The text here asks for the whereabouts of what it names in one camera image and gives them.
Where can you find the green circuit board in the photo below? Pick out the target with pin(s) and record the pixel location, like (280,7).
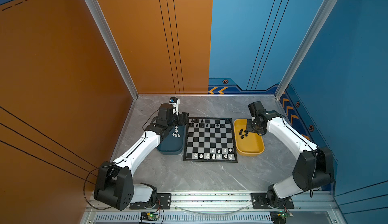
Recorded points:
(150,218)
(280,217)

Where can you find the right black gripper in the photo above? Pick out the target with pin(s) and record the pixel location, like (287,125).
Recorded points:
(249,128)

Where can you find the left green circuit board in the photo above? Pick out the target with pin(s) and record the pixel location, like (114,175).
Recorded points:
(150,218)

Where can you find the teal plastic tray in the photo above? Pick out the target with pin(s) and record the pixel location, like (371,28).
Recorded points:
(173,144)

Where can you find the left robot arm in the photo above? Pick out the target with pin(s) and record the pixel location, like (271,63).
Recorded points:
(114,186)

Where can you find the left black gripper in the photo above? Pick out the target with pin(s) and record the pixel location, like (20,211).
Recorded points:
(183,118)

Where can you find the right green circuit board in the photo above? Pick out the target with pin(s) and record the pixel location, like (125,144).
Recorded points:
(280,217)

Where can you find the yellow plastic tray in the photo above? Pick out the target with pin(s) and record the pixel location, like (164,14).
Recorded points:
(250,145)

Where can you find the aluminium corner post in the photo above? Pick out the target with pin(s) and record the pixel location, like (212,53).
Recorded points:
(314,29)
(102,24)

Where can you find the aluminium corner post right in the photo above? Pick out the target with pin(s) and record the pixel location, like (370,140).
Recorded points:
(314,29)

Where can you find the aluminium corner post left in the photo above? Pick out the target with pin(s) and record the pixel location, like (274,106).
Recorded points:
(102,24)

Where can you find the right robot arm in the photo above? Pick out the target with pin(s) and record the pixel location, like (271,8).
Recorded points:
(314,167)

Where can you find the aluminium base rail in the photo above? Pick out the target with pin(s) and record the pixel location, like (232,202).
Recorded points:
(221,207)

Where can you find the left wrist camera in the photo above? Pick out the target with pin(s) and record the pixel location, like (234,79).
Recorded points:
(175,102)

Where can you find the black white chessboard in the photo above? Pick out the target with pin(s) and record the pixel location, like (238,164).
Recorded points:
(210,140)

